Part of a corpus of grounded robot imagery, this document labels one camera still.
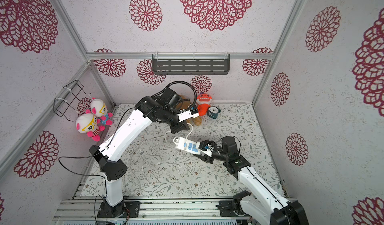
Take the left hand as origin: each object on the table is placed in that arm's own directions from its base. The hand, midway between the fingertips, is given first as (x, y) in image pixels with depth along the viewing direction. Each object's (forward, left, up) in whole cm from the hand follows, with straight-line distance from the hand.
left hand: (185, 128), depth 72 cm
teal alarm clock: (+30, -18, -24) cm, 43 cm away
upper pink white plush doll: (+20, +55, -10) cm, 59 cm away
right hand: (-5, -5, -10) cm, 12 cm away
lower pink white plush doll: (+9, +56, -8) cm, 57 cm away
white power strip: (-8, -1, -4) cm, 8 cm away
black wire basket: (+12, +61, +5) cm, 62 cm away
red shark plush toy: (+36, -11, -19) cm, 43 cm away
